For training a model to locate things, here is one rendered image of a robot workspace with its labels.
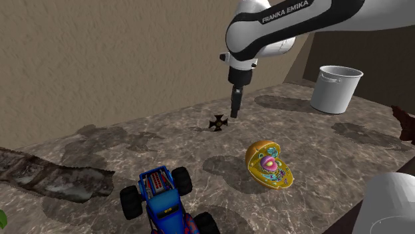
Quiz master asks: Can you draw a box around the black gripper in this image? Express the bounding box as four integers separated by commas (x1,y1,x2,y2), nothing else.
227,66,253,119

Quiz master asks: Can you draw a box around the blue monster truck toy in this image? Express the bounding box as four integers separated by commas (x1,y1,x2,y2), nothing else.
119,165,221,234

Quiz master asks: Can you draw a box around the black cross-shaped object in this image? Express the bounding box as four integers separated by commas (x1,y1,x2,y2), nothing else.
208,114,229,132

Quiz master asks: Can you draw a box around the grey brown rough slab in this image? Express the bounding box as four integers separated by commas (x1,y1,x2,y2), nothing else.
0,147,116,204

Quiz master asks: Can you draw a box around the grey metal pot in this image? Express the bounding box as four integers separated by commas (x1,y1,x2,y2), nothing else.
309,65,364,115

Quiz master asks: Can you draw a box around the dark brown jagged object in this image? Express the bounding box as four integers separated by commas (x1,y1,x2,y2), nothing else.
390,104,415,146

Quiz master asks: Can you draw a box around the orange cell model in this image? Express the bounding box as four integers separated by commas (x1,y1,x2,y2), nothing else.
244,140,295,191

